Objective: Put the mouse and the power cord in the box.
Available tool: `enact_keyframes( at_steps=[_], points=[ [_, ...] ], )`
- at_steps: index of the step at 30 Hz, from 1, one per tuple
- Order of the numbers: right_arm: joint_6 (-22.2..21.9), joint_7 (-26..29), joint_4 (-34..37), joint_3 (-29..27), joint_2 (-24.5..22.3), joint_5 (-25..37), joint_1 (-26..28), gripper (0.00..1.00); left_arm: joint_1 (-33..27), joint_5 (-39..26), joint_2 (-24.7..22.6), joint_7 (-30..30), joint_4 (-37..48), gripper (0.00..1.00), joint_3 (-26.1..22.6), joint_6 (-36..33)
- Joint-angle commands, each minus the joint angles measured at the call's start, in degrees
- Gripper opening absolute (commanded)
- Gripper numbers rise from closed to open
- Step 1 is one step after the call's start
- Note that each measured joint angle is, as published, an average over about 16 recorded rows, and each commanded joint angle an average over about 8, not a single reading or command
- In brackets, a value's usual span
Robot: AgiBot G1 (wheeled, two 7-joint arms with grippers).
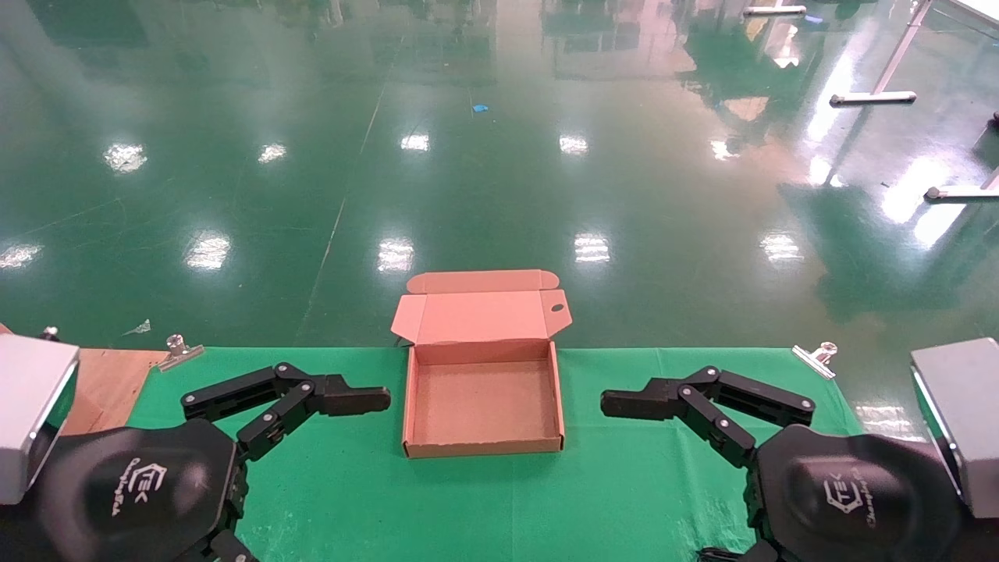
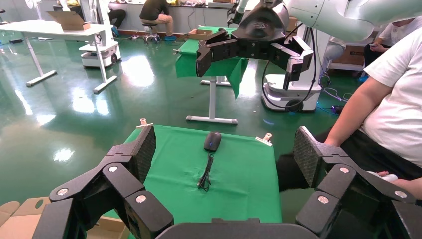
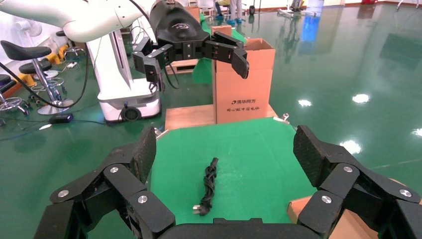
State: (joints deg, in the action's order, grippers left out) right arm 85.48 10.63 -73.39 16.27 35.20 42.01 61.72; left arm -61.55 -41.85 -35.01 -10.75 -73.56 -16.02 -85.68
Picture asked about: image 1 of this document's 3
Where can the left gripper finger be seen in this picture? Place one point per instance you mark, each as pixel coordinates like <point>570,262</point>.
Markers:
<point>343,398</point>

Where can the open brown cardboard box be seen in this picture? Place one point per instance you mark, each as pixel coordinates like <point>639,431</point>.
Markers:
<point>484,406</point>

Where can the white floor bar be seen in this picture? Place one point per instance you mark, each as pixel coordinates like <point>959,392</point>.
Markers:
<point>774,10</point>

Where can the small dark table clip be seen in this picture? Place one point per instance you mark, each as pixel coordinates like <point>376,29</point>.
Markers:
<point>50,333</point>

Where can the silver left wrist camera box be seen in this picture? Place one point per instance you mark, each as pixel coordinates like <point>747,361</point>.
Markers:
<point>31,406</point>

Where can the white scrap of paper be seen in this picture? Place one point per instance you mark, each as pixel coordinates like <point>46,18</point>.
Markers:
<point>140,328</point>

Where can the silver metal table clip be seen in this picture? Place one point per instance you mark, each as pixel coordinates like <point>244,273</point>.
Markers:
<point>178,353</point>
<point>815,359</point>

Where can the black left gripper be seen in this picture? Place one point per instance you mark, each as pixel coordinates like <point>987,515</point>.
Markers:
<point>133,492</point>

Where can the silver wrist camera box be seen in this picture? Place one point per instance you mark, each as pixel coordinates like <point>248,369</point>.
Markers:
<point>964,414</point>
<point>31,406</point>

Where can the green table cloth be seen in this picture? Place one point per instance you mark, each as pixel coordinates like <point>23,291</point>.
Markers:
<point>484,507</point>

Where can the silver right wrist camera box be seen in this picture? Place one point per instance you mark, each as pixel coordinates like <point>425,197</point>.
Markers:
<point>964,414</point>

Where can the white table leg frame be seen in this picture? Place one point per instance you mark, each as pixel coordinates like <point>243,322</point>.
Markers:
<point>960,192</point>
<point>874,97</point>

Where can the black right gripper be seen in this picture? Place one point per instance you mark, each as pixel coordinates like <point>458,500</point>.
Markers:
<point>851,499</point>

